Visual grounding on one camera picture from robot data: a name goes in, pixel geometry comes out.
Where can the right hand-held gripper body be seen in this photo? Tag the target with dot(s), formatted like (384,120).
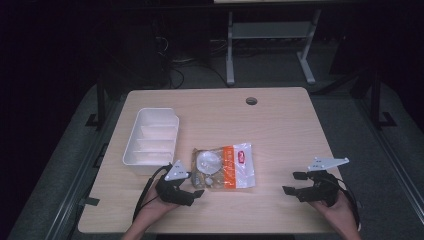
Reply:
(320,190)

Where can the black metal stand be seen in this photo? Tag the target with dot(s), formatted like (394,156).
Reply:
(100,106)
(376,100)

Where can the white metal stand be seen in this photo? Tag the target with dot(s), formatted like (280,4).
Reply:
(270,30)

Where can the person's left hand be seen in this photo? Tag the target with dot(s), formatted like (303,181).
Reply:
(155,206)

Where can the person's right hand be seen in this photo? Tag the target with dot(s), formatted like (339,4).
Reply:
(336,213)

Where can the grey table edge bracket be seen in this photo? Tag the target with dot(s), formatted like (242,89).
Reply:
(90,201)

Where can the clear snack bag orange label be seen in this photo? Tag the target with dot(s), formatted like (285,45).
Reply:
(233,166)

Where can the grey floor rail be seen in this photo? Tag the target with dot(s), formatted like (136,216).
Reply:
(75,186)
(393,156)

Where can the white divided plastic bin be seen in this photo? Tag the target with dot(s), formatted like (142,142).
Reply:
(151,146)

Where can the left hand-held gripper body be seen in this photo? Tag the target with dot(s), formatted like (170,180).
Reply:
(173,193)

